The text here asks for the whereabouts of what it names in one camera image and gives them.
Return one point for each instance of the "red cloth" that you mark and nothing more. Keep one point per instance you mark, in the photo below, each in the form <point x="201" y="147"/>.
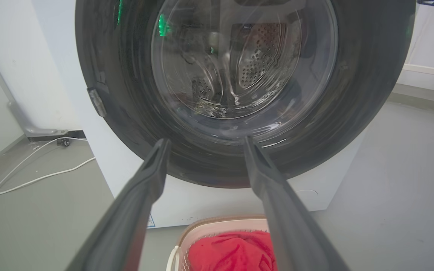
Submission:
<point x="232" y="252"/>

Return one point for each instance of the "round dark washing machine door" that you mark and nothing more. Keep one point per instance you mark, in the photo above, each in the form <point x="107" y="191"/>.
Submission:
<point x="239" y="75"/>

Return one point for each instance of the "white cabinet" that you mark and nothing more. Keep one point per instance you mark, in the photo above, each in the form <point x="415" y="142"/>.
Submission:
<point x="430" y="49"/>

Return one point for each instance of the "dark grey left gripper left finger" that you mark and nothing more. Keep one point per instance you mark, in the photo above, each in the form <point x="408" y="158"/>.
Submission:
<point x="126" y="218"/>

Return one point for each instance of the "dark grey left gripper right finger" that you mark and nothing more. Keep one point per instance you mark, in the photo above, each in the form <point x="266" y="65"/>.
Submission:
<point x="288" y="218"/>

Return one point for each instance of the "white washing machine body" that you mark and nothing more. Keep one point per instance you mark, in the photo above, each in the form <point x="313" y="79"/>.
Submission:
<point x="209" y="203"/>

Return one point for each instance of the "grey wheeled stand base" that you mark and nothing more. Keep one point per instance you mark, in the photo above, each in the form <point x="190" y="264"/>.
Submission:
<point x="47" y="133"/>

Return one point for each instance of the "pink laundry basket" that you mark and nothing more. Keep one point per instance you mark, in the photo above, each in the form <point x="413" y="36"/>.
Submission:
<point x="205" y="229"/>

